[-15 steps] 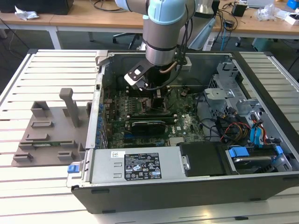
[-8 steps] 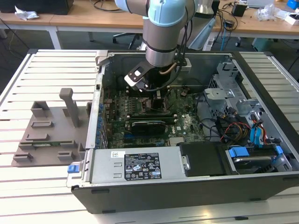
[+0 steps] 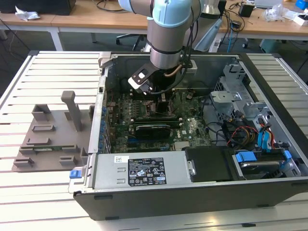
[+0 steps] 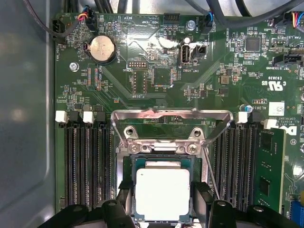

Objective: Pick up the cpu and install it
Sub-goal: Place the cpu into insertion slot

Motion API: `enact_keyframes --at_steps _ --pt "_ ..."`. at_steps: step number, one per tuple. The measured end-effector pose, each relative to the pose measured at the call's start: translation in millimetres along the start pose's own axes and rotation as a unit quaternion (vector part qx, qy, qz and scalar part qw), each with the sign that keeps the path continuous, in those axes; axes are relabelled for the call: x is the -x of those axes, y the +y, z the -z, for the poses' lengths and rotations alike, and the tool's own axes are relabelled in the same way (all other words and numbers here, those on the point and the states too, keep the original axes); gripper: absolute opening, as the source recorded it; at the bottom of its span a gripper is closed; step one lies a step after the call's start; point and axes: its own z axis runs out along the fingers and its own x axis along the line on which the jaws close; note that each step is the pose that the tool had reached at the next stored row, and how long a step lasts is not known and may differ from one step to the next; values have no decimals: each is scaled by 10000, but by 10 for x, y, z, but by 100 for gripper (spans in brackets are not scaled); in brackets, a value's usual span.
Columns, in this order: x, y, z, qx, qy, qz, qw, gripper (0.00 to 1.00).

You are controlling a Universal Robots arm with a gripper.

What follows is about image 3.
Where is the large black box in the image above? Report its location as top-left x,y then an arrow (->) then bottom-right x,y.
0,0 -> 77,14

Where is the office chair base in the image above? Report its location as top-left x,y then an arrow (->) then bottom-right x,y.
116,33 -> 147,51

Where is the blue case latch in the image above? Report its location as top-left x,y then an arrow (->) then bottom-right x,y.
69,169 -> 84,180

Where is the black regulatory label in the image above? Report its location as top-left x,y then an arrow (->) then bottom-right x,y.
127,157 -> 167,187

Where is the teal cabinet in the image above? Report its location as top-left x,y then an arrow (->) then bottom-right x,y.
259,38 -> 287,55

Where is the silver chipset heatsink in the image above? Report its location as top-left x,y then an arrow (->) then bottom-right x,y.
173,141 -> 191,152

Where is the black RAM slot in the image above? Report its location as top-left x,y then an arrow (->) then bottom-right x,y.
131,115 -> 178,121
131,93 -> 174,98
133,119 -> 180,128

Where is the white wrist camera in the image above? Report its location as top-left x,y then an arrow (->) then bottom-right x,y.
127,69 -> 155,93

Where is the blue plastic bay latch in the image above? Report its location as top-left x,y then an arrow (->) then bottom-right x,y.
283,149 -> 294,173

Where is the clear plastic bag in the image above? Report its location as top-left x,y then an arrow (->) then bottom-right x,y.
262,4 -> 289,22

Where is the pale blue teach pendant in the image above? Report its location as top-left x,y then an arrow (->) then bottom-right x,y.
194,18 -> 222,51

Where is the CPU socket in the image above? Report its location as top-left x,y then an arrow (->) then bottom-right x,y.
145,100 -> 170,116

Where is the small black power adapter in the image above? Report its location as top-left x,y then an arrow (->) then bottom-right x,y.
238,3 -> 255,17

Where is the white cardboard box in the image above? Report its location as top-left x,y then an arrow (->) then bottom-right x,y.
287,13 -> 308,26

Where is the silver power supply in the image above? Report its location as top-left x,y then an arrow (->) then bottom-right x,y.
92,154 -> 191,191

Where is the black drive cover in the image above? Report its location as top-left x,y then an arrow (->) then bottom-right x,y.
184,146 -> 238,182

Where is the metal socket cover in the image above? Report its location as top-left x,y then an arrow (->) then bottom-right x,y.
168,95 -> 180,114

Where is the wooden desk white frame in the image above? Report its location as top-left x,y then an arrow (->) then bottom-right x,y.
0,0 -> 154,51
216,0 -> 308,41

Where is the green motherboard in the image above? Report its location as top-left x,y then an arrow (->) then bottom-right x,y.
105,90 -> 212,154

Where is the white power strip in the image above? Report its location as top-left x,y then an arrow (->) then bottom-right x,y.
208,39 -> 221,53

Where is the red yellow power wire bundle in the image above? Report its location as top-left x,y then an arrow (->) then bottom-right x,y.
222,119 -> 259,148

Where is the grey parts rack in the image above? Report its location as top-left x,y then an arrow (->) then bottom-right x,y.
13,90 -> 96,173

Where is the silver metal drive cage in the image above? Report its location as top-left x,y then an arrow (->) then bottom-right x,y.
209,64 -> 275,126

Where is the green RAM stick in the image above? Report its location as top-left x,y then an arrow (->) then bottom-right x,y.
33,147 -> 64,153

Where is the red flat wire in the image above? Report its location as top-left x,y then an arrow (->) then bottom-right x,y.
269,128 -> 276,150

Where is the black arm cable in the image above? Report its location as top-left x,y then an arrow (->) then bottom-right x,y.
184,6 -> 196,64

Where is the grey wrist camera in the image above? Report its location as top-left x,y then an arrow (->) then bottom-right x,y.
184,60 -> 198,76

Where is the black graphics card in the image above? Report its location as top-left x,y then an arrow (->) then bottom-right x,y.
134,123 -> 171,140

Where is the blue flat wire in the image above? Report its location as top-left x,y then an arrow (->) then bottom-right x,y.
264,121 -> 273,153
258,117 -> 267,152

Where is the hard disk in blue carrier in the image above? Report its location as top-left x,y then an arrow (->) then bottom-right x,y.
232,151 -> 282,180

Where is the crumpled white plastic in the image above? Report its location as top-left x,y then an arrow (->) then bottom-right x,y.
15,6 -> 40,21

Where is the black open PC case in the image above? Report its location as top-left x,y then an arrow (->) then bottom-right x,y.
68,51 -> 308,221

